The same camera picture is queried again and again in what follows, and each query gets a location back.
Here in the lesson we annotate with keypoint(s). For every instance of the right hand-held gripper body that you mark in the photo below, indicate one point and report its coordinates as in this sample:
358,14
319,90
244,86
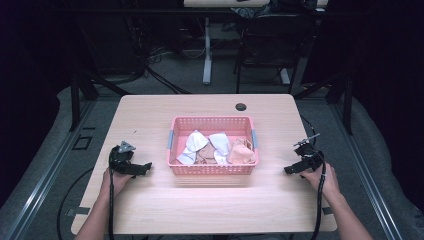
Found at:
310,156

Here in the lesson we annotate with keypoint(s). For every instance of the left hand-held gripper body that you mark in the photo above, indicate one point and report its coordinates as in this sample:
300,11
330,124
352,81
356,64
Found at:
121,161

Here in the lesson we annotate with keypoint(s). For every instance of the person's left hand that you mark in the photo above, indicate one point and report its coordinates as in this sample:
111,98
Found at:
117,181

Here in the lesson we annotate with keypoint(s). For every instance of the person's right hand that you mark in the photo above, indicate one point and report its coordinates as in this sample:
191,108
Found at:
325,181

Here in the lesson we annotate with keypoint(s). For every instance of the grey tape strip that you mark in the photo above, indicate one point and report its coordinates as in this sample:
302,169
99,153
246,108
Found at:
327,210
78,211

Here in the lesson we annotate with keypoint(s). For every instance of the peach face mask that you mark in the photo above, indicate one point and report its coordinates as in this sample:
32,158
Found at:
240,155

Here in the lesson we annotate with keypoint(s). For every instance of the crumpled cloths in basket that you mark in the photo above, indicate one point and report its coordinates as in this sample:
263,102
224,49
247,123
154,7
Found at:
196,141

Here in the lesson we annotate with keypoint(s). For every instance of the brown face mask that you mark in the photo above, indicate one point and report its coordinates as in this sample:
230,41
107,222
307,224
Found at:
206,153

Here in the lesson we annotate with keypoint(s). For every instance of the black metal stand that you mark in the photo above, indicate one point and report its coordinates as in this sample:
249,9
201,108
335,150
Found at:
347,103
75,100

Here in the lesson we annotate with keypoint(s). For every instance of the pink plastic basket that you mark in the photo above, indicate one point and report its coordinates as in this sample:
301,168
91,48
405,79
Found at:
213,170

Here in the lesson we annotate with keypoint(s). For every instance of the pale blue face mask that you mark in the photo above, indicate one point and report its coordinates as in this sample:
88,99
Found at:
220,143

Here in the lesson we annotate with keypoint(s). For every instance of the short white desk foot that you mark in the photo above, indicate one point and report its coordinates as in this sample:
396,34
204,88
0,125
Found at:
285,76

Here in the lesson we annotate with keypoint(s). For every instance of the white desk leg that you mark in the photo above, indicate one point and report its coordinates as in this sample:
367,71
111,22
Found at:
207,56

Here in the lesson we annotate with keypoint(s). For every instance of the black chair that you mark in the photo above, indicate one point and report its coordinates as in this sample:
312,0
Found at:
273,36

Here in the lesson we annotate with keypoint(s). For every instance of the grey cloth bundle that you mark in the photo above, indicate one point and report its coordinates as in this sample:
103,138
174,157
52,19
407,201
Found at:
253,11

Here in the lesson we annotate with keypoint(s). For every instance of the aluminium floor rail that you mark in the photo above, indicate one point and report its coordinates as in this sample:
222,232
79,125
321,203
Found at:
40,181
366,181

